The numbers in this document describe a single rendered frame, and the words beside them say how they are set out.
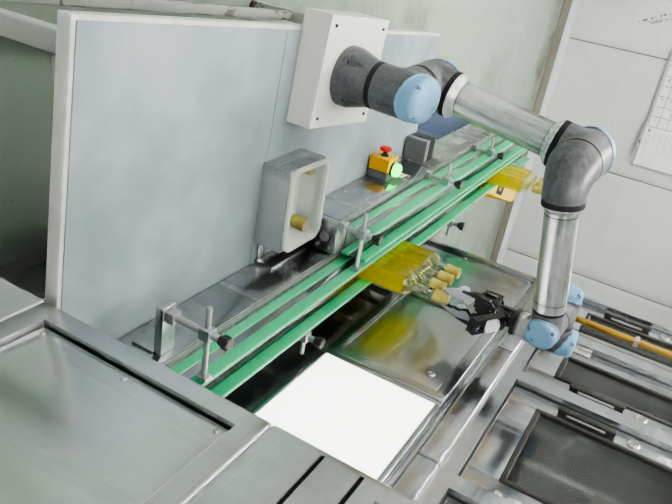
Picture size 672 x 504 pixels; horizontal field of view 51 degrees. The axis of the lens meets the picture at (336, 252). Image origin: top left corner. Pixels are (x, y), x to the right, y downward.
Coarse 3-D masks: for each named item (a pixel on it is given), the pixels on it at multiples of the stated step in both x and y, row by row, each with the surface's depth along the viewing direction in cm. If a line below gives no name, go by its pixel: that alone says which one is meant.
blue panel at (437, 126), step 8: (432, 120) 306; (440, 120) 309; (448, 120) 311; (456, 120) 313; (464, 120) 315; (424, 128) 293; (432, 128) 295; (440, 128) 297; (448, 128) 299; (456, 128) 301; (432, 136) 284; (440, 136) 286
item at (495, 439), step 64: (448, 256) 255; (640, 320) 233; (256, 384) 172; (512, 384) 187; (576, 384) 192; (640, 384) 200; (448, 448) 158; (512, 448) 167; (576, 448) 171; (640, 448) 174
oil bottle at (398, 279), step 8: (376, 264) 198; (384, 264) 199; (392, 264) 200; (360, 272) 200; (368, 272) 199; (376, 272) 198; (384, 272) 196; (392, 272) 195; (400, 272) 196; (408, 272) 197; (368, 280) 200; (376, 280) 199; (384, 280) 197; (392, 280) 196; (400, 280) 195; (408, 280) 194; (416, 280) 196; (392, 288) 197; (400, 288) 195; (408, 288) 195
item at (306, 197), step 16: (320, 160) 176; (304, 176) 184; (320, 176) 182; (304, 192) 186; (320, 192) 184; (288, 208) 170; (304, 208) 187; (320, 208) 185; (288, 224) 172; (320, 224) 188; (288, 240) 181; (304, 240) 183
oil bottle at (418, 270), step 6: (384, 258) 203; (390, 258) 204; (396, 258) 204; (396, 264) 201; (402, 264) 201; (408, 264) 202; (414, 264) 203; (414, 270) 199; (420, 270) 200; (420, 276) 199; (420, 282) 200
